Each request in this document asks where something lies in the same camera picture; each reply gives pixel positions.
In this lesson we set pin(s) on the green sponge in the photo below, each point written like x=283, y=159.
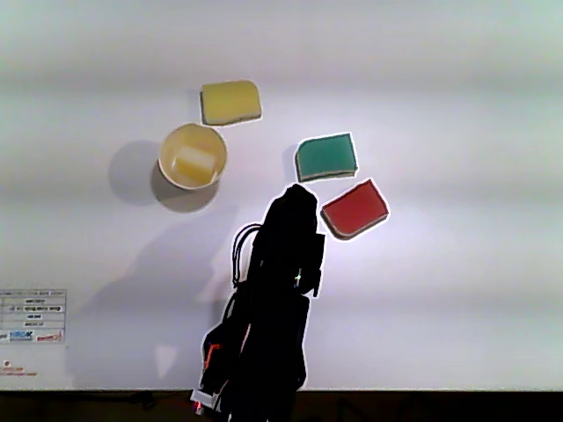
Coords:
x=326, y=157

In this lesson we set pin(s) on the red sponge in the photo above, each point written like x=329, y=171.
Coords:
x=355, y=210

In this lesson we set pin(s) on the white paper cup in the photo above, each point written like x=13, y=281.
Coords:
x=169, y=145

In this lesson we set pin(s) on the yellow flat sponge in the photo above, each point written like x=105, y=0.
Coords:
x=229, y=102

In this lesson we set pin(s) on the yellow and white sponge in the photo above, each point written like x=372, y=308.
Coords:
x=193, y=165

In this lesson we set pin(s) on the white power socket box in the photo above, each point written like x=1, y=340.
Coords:
x=206, y=397

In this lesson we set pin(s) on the printed label sticker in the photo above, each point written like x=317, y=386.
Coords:
x=33, y=316

